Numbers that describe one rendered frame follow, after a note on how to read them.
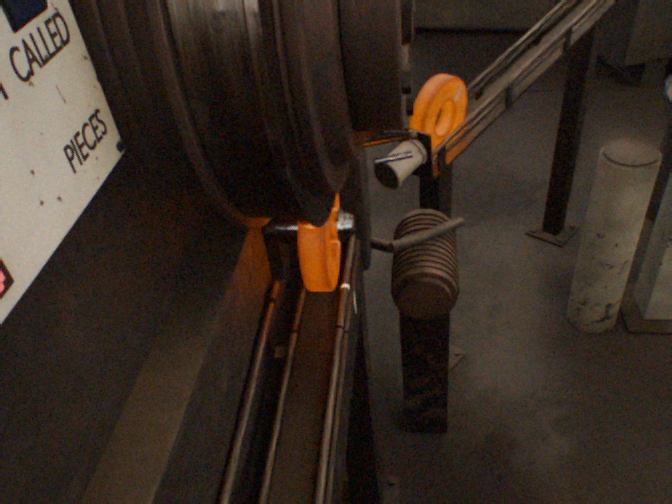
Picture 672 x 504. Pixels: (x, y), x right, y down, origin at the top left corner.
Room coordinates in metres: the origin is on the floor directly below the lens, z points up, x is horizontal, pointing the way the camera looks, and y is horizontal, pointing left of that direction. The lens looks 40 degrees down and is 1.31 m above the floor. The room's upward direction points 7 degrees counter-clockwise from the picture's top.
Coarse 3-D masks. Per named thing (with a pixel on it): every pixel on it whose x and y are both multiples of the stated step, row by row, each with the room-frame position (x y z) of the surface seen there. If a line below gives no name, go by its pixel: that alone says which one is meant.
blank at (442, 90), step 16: (432, 80) 1.09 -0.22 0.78; (448, 80) 1.09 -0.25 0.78; (432, 96) 1.05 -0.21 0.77; (448, 96) 1.09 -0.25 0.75; (464, 96) 1.13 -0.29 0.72; (416, 112) 1.05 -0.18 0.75; (432, 112) 1.05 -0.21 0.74; (448, 112) 1.11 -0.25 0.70; (464, 112) 1.13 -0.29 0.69; (416, 128) 1.04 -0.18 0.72; (432, 128) 1.05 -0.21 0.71; (448, 128) 1.09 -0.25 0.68; (432, 144) 1.05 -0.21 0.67
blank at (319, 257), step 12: (336, 204) 0.69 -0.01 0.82; (300, 228) 0.59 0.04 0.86; (312, 228) 0.58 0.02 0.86; (324, 228) 0.58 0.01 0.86; (300, 240) 0.58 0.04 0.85; (312, 240) 0.57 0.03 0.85; (324, 240) 0.57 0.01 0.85; (300, 252) 0.57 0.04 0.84; (312, 252) 0.57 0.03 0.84; (324, 252) 0.57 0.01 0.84; (336, 252) 0.64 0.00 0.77; (300, 264) 0.57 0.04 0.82; (312, 264) 0.57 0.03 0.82; (324, 264) 0.56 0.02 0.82; (336, 264) 0.63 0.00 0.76; (312, 276) 0.57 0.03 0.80; (324, 276) 0.56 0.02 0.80; (336, 276) 0.62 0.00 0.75; (312, 288) 0.58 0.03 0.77; (324, 288) 0.57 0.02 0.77
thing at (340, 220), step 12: (336, 216) 0.63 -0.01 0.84; (348, 216) 0.63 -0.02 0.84; (264, 228) 0.63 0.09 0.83; (276, 228) 0.63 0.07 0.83; (288, 228) 0.63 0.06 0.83; (336, 228) 0.62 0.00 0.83; (348, 228) 0.62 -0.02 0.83; (264, 240) 0.64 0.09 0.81; (276, 240) 0.63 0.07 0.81; (288, 240) 0.63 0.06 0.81; (336, 240) 0.62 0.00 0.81
